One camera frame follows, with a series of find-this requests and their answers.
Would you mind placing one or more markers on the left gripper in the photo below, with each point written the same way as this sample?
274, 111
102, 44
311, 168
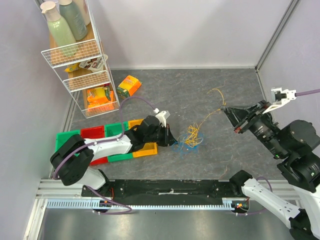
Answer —
168, 139

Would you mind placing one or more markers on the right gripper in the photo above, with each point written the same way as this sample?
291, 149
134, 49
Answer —
249, 118

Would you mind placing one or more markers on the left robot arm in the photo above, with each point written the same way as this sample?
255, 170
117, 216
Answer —
72, 160

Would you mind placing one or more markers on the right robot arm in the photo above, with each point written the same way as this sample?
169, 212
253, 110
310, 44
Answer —
294, 146

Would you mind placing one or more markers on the orange bin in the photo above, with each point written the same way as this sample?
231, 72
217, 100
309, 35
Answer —
149, 149

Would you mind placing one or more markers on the green bin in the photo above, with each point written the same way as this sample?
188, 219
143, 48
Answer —
63, 137
111, 130

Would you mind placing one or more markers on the orange juice carton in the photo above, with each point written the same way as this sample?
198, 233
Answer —
128, 87

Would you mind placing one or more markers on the red bin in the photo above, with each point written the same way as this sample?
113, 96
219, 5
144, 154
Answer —
96, 132

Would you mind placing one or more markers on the orange yellow box in rack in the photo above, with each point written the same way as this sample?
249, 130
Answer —
100, 99

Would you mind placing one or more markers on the white snack pouch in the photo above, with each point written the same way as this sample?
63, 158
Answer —
94, 65

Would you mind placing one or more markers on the far left green bin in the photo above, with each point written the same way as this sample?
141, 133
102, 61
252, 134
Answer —
63, 137

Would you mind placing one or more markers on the yellow snack bag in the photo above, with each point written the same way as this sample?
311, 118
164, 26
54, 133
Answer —
72, 67

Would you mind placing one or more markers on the light green bottle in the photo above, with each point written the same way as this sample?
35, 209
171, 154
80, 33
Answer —
59, 28

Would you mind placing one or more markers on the pink bottle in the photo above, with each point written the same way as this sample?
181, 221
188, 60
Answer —
83, 8

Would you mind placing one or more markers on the grey green bottle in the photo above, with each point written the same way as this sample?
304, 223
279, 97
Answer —
72, 14

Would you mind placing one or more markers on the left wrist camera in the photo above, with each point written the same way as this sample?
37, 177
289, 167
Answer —
162, 116

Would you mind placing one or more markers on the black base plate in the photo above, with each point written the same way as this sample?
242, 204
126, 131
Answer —
169, 192

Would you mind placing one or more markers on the white wire shelf rack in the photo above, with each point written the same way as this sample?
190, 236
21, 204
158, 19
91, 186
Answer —
78, 82

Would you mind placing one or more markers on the aluminium corner post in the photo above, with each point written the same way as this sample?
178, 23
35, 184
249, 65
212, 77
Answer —
277, 33

